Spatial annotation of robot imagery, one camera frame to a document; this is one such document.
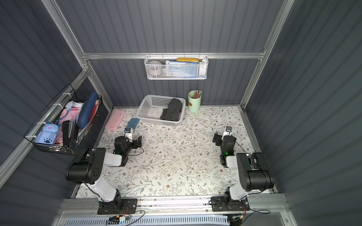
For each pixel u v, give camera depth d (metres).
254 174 0.45
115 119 1.11
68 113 0.72
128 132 0.84
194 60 0.89
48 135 0.60
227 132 0.81
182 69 0.86
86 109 0.66
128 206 0.74
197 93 1.08
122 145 0.75
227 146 0.71
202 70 0.85
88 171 0.47
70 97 0.78
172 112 1.05
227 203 0.67
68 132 0.65
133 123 1.08
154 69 0.84
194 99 1.09
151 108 1.20
